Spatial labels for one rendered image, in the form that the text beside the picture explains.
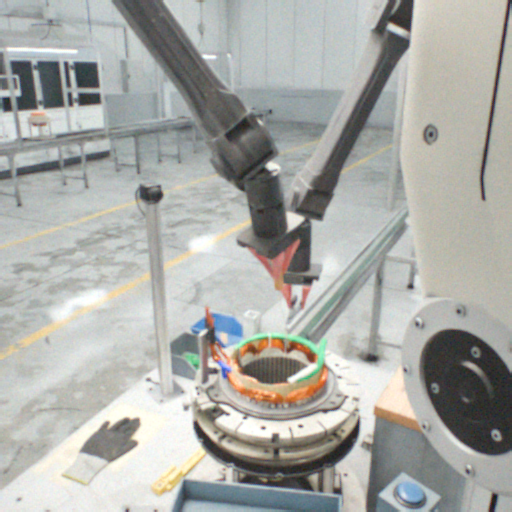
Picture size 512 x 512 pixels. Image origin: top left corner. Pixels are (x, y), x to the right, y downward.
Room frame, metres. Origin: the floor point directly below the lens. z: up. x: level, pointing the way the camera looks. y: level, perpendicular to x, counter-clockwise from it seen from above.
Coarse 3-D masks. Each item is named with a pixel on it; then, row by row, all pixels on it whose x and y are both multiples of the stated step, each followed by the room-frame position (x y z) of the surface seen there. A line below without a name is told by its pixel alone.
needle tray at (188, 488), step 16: (192, 480) 0.59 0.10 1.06; (208, 480) 0.59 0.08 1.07; (176, 496) 0.56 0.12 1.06; (192, 496) 0.59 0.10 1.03; (208, 496) 0.58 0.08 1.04; (224, 496) 0.58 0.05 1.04; (240, 496) 0.58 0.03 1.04; (256, 496) 0.57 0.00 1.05; (272, 496) 0.57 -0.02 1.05; (288, 496) 0.57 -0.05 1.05; (304, 496) 0.56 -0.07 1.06; (320, 496) 0.56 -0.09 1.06; (336, 496) 0.56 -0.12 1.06
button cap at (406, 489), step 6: (402, 486) 0.59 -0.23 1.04; (408, 486) 0.59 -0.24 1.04; (414, 486) 0.59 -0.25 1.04; (402, 492) 0.58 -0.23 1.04; (408, 492) 0.58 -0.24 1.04; (414, 492) 0.58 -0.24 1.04; (420, 492) 0.58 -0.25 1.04; (402, 498) 0.57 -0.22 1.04; (408, 498) 0.57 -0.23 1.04; (414, 498) 0.57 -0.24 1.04; (420, 498) 0.57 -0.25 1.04
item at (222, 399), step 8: (216, 384) 0.79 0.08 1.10; (336, 384) 0.79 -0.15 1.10; (208, 392) 0.76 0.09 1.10; (216, 392) 0.76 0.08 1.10; (336, 392) 0.76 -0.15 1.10; (216, 400) 0.74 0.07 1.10; (224, 400) 0.74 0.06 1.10; (328, 400) 0.74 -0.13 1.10; (336, 400) 0.74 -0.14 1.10; (344, 400) 0.75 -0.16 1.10; (232, 408) 0.72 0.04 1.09; (240, 408) 0.72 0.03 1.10; (320, 408) 0.72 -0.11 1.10; (328, 408) 0.72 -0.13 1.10; (336, 408) 0.72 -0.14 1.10; (256, 416) 0.70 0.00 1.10; (264, 416) 0.70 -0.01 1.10; (272, 416) 0.69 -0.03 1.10; (280, 416) 0.69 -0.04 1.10; (288, 416) 0.69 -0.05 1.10; (296, 416) 0.70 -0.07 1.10; (304, 416) 0.70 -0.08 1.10
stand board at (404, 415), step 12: (396, 372) 0.88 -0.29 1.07; (396, 384) 0.84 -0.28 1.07; (384, 396) 0.80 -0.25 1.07; (396, 396) 0.80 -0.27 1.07; (384, 408) 0.76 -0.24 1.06; (396, 408) 0.76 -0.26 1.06; (408, 408) 0.76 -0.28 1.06; (396, 420) 0.75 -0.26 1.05; (408, 420) 0.74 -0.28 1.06; (420, 432) 0.72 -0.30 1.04
